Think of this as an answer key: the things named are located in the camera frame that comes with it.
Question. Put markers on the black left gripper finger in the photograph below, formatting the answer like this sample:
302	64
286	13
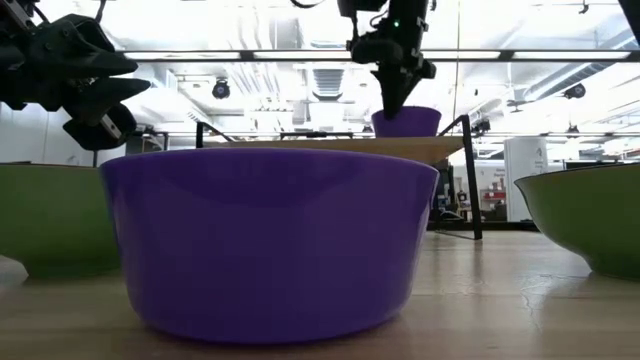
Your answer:
105	64
105	95

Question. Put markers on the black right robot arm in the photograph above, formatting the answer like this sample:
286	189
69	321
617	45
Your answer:
632	12

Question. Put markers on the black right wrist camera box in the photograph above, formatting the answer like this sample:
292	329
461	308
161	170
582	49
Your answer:
362	6

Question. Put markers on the small green ceramic bowl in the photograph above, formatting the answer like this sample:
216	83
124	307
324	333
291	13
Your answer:
50	220
590	215

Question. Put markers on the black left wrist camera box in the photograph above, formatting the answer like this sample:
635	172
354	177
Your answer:
85	137

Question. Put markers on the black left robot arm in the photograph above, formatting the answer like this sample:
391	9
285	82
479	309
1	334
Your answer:
10	10

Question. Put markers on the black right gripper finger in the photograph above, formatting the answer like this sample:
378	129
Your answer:
395	92

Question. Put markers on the wooden shelf with black legs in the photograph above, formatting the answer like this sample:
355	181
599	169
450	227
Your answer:
425	147

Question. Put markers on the black overhead light bar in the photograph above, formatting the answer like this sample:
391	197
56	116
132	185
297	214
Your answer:
245	55

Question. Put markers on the black ceiling spotlight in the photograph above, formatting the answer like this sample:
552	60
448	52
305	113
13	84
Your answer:
221	89
575	91

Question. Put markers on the white printed column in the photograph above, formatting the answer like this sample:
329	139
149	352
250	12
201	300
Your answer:
525	175

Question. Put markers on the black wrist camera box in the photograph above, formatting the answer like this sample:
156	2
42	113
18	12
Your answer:
85	137
362	6

